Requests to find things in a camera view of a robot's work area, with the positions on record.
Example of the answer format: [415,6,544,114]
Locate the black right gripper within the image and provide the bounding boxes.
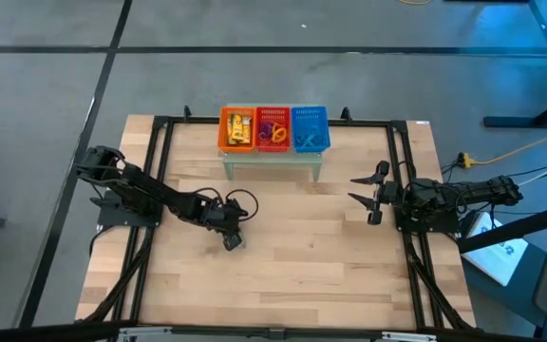
[347,159,411,226]

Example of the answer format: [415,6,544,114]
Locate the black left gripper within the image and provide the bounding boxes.
[200,198,251,253]

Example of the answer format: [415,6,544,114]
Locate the black desk beam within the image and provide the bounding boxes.
[456,198,547,255]

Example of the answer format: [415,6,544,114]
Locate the pale green small riser table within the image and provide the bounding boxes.
[221,103,325,184]

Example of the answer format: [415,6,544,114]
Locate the orange plastic basket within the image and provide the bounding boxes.
[217,105,258,154]

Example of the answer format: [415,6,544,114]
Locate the red plastic basket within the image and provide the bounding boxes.
[254,105,293,154]

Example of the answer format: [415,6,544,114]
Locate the blue plastic basket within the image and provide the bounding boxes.
[290,105,331,154]

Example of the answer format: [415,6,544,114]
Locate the white box with blue print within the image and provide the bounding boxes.
[461,211,530,288]

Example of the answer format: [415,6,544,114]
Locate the black stand foot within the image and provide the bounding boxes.
[482,88,547,129]

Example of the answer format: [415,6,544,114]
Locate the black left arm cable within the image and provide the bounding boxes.
[192,186,259,222]

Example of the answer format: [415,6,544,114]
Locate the black aluminium table frame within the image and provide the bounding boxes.
[82,104,477,333]

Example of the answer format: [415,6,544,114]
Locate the black overhead gantry frame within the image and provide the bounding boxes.
[0,320,547,342]

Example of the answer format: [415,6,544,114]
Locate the orange extension cable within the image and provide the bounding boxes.
[470,121,547,166]

